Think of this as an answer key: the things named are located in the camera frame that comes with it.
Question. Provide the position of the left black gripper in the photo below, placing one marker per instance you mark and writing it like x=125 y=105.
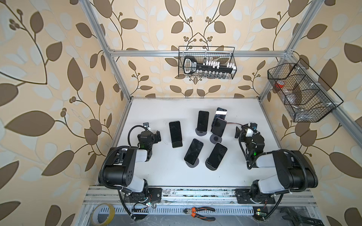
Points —
x=155 y=139

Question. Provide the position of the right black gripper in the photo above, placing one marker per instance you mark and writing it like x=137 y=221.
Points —
x=243 y=136

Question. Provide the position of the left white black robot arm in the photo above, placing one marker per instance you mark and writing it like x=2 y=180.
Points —
x=118 y=171

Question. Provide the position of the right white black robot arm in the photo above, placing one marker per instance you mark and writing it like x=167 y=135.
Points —
x=294 y=173

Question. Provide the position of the red-edged black phone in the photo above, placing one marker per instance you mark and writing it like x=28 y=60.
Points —
x=219 y=127

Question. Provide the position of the middle grey phone stand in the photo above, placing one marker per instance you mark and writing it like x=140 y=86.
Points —
x=215 y=139

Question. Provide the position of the grey phone stand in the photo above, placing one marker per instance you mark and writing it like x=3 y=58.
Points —
x=193 y=165
x=200 y=133
x=215 y=139
x=210 y=167

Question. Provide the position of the front right grey phone stand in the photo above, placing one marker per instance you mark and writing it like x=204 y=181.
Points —
x=210 y=167

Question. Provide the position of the back left grey phone stand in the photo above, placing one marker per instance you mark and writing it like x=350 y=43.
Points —
x=200 y=133

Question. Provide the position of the front left grey phone stand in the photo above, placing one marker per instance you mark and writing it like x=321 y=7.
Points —
x=193 y=165

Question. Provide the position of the black adjustable wrench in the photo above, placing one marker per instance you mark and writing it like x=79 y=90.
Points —
x=299 y=220

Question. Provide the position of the black socket tool set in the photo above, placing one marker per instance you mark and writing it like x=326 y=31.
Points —
x=190 y=66

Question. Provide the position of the yellow tape roll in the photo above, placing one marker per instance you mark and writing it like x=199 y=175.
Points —
x=103 y=214

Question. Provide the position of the right wire basket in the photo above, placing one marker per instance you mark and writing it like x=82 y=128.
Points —
x=307 y=96

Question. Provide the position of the wire basket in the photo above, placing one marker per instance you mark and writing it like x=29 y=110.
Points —
x=307 y=96
x=222 y=54

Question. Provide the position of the back wire basket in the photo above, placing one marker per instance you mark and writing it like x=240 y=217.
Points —
x=222 y=54

